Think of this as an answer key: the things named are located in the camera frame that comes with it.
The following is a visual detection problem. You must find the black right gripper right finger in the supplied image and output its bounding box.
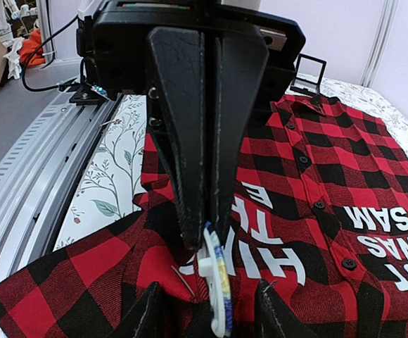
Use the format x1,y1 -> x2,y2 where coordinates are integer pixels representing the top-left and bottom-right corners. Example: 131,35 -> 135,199
255,280 -> 317,338

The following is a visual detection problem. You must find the aluminium front rail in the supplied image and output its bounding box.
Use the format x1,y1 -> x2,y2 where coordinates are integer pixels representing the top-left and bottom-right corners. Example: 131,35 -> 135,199
0,92 -> 122,281

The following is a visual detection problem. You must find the left aluminium frame post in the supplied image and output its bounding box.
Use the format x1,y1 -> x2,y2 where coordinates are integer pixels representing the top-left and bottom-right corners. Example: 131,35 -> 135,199
360,0 -> 399,87

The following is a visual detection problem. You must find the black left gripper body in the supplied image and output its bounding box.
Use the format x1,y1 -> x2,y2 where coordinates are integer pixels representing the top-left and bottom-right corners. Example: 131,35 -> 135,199
77,1 -> 305,122

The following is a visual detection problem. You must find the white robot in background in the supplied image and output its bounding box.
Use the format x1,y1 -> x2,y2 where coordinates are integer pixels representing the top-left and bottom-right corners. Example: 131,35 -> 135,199
0,0 -> 39,80

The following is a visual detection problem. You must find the red black plaid shirt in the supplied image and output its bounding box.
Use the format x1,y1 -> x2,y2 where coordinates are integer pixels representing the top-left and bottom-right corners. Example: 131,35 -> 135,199
0,95 -> 408,337

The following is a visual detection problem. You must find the floral patterned table mat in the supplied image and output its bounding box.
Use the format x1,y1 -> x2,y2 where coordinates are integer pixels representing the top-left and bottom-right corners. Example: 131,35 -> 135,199
54,77 -> 408,249

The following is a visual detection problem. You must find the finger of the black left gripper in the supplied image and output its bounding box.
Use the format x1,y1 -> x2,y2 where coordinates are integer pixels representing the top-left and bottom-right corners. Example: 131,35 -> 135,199
209,30 -> 269,239
147,27 -> 205,250

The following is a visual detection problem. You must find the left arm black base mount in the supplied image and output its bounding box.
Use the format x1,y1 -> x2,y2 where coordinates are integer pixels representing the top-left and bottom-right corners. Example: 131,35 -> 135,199
58,79 -> 117,106

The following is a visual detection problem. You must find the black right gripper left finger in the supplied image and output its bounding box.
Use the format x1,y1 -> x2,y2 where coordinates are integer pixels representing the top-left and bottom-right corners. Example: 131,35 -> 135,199
107,282 -> 162,338

